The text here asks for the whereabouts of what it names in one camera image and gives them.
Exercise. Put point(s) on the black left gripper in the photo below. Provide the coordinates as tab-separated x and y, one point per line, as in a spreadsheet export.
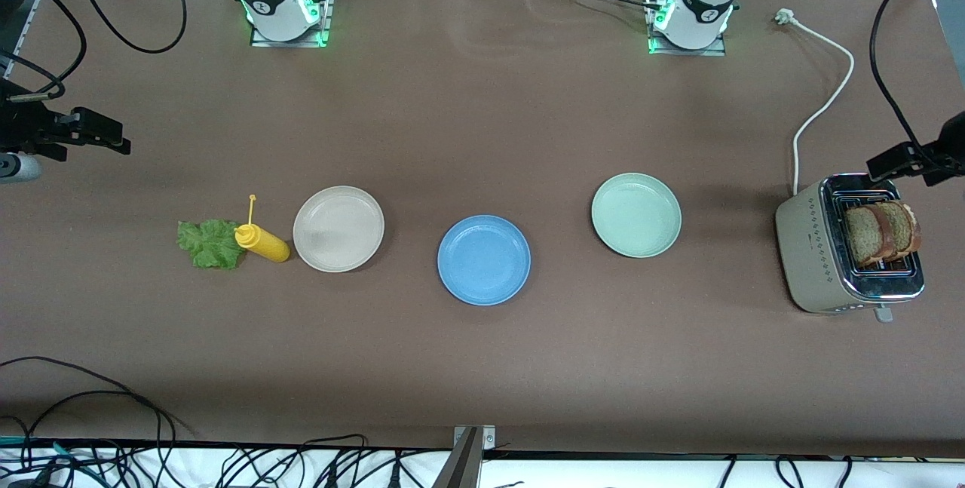
951	142

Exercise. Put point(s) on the yellow mustard squeeze bottle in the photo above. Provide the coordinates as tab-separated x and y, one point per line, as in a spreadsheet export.
265	245

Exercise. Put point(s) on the metal corner bracket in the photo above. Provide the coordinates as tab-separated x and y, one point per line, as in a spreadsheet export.
488	437

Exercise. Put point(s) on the brown bread slice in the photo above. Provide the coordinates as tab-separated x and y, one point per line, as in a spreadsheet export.
863	235
905	228

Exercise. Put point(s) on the pale green plate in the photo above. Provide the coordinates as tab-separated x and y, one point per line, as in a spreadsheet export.
637	215

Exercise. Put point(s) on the green lettuce leaf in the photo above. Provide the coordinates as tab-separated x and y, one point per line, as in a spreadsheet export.
205	244

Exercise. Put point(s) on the beige plate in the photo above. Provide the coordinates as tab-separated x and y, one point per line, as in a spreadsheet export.
339	228

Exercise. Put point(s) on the dark aluminium post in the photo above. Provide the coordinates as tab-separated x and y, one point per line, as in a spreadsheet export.
460	469

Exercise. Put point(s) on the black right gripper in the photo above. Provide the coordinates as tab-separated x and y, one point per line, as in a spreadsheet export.
21	128

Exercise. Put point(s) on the blue plate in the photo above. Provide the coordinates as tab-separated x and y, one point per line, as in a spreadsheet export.
482	262

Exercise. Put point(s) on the beige chrome toaster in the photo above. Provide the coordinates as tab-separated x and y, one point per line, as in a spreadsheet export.
810	262

